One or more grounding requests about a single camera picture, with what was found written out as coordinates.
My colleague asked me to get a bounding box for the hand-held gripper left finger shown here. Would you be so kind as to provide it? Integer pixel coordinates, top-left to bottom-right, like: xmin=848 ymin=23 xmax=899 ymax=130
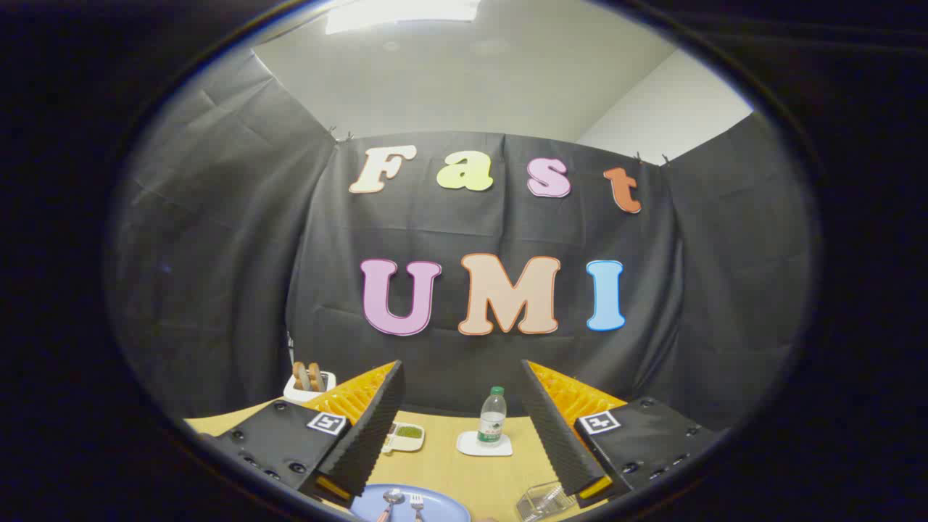
xmin=199 ymin=360 xmax=405 ymax=508

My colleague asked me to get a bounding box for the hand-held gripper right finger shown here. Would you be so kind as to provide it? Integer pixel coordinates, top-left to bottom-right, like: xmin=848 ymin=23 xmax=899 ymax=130
xmin=521 ymin=359 xmax=726 ymax=499

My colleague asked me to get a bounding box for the red checked handle spoon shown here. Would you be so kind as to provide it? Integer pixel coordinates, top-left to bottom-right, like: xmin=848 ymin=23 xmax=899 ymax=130
xmin=376 ymin=488 xmax=405 ymax=522

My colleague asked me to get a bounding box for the white divided bean dish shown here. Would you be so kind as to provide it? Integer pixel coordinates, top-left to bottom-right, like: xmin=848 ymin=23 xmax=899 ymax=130
xmin=381 ymin=422 xmax=426 ymax=455

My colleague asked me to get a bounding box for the clear green-capped water bottle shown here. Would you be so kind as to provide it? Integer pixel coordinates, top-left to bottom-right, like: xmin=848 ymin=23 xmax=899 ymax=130
xmin=478 ymin=386 xmax=508 ymax=444

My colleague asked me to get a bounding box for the metal perforated drain basket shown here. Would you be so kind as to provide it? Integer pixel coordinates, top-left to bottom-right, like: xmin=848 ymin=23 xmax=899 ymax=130
xmin=515 ymin=481 xmax=577 ymax=522

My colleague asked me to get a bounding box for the cream toaster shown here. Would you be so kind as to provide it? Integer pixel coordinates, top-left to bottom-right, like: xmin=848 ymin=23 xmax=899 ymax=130
xmin=283 ymin=370 xmax=336 ymax=404

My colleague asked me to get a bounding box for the white square coaster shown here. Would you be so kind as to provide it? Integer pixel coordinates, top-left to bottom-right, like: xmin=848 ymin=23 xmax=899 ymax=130
xmin=457 ymin=431 xmax=513 ymax=457

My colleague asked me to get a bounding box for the blue round plate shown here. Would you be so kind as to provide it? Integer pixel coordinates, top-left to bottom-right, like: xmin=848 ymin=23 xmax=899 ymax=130
xmin=350 ymin=484 xmax=472 ymax=522

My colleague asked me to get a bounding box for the ceiling light panel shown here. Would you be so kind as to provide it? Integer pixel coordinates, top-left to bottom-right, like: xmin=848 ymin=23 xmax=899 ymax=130
xmin=325 ymin=0 xmax=481 ymax=35

